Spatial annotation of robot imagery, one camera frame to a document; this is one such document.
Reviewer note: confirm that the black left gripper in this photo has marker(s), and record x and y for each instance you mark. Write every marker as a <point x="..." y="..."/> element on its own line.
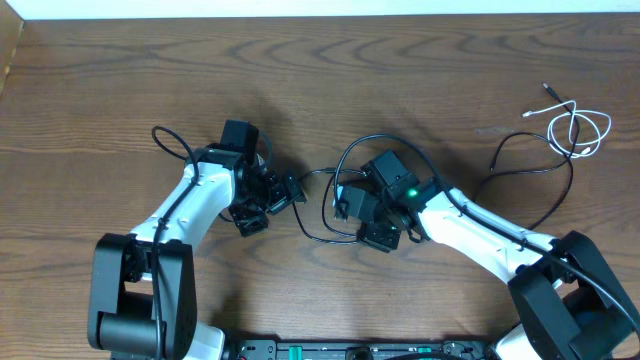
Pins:
<point x="249" y="217"/>

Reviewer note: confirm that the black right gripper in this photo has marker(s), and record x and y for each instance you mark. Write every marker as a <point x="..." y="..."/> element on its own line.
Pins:
<point x="371" y="237"/>

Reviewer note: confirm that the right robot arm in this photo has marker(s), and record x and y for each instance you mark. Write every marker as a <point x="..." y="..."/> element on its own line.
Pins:
<point x="569" y="302"/>

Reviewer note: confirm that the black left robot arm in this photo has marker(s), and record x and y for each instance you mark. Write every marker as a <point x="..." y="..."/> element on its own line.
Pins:
<point x="143" y="302"/>

